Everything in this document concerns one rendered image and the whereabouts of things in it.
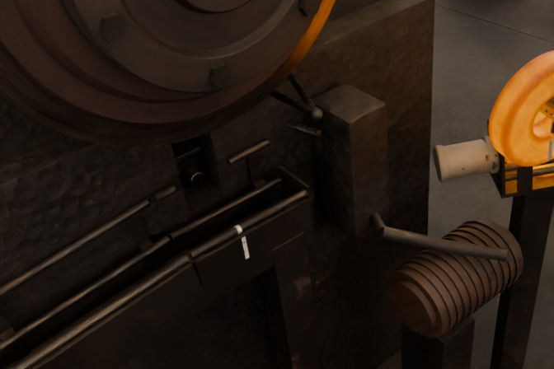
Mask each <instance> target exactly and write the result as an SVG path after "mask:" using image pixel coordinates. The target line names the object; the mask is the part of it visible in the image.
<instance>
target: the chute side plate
mask: <svg viewBox="0 0 554 369"><path fill-rule="evenodd" d="M302 232H304V234H305V240H306V246H307V245H309V244H311V243H313V234H312V220H311V213H310V206H309V199H308V198H305V199H303V200H302V201H300V202H298V203H296V204H294V205H293V206H291V207H290V208H287V209H285V210H284V211H282V212H281V213H278V214H276V215H274V216H273V217H271V218H269V219H267V220H266V221H264V222H262V223H260V224H259V225H257V226H255V227H253V228H252V229H250V230H248V231H246V232H244V233H242V234H241V235H239V236H237V237H235V238H233V239H231V240H230V241H228V242H226V243H224V244H223V245H221V246H219V247H218V248H216V249H214V250H212V251H210V252H209V253H207V254H205V255H203V256H201V257H199V258H198V259H196V260H195V267H196V270H197V273H198V276H199V277H198V276H197V274H196V272H195V269H194V267H193V265H192V264H191V263H189V264H187V265H186V266H185V267H184V268H182V269H180V270H179V271H178V272H176V273H174V274H173V275H171V276H170V277H169V278H167V279H166V280H164V281H162V282H161V283H159V284H158V285H157V286H155V287H153V288H152V289H150V290H149V291H147V292H145V293H144V294H143V295H142V296H140V297H138V298H137V299H135V300H134V301H132V302H130V303H129V304H128V305H127V306H125V307H123V308H122V309H120V310H119V311H117V312H116V313H114V314H113V315H111V316H110V317H108V318H107V319H106V320H104V321H102V322H101V323H100V324H98V325H97V326H95V327H94V328H92V329H90V330H89V331H87V332H86V333H85V334H83V335H82V336H80V337H79V338H77V339H75V340H74V341H72V342H71V343H70V344H68V345H67V346H65V347H64V348H62V349H60V350H59V351H57V352H56V353H55V354H53V355H52V356H50V357H48V358H47V359H45V360H44V361H43V362H41V363H40V364H38V365H37V366H35V367H33V368H32V369H118V368H119V367H121V366H122V365H124V364H125V363H126V362H128V361H129V360H130V359H132V358H133V357H135V356H136V355H138V354H139V353H141V352H142V351H143V350H144V349H146V348H148V347H149V346H150V345H152V344H153V343H155V342H157V341H158V340H159V339H160V338H162V337H163V336H164V335H166V334H168V333H169V332H171V331H172V330H173V329H174V328H176V327H177V326H179V325H180V324H182V323H183V322H185V321H186V320H188V319H189V318H190V317H191V316H193V315H194V314H196V313H197V312H199V311H200V310H202V309H203V308H205V307H206V306H207V305H208V304H210V303H212V302H213V301H216V300H217V299H219V298H220V297H222V296H224V295H225V294H227V293H229V292H230V291H232V290H233V289H235V288H237V287H239V286H241V285H242V284H243V283H245V282H247V281H249V280H250V279H252V278H254V277H255V276H257V275H258V274H260V273H262V272H264V271H266V270H267V269H269V268H270V267H272V266H274V265H275V264H274V259H273V254H272V250H273V249H274V248H276V247H278V246H280V245H282V244H283V243H285V242H286V241H289V240H290V239H292V238H294V237H295V236H297V235H299V234H300V233H302ZM244 236H245V237H246V244H247V249H248V253H249V258H247V259H246V257H245V253H244V249H243V244H242V238H243V237H244Z"/></svg>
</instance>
